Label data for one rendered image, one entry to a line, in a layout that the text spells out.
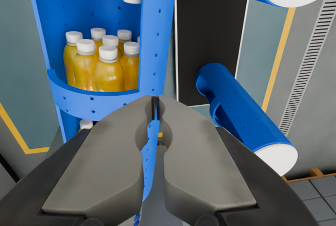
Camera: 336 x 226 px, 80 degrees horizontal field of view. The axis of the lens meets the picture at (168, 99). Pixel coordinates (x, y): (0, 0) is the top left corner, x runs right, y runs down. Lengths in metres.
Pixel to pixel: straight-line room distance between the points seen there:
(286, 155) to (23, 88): 1.92
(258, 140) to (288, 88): 1.43
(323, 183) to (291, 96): 1.59
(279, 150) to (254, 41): 1.11
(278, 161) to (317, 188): 2.49
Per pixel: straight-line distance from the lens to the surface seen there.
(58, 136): 1.29
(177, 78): 1.66
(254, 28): 1.89
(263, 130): 1.07
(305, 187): 3.53
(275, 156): 1.08
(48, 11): 0.56
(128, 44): 0.51
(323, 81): 2.62
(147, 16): 0.38
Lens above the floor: 1.58
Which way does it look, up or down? 55 degrees down
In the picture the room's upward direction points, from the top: 166 degrees clockwise
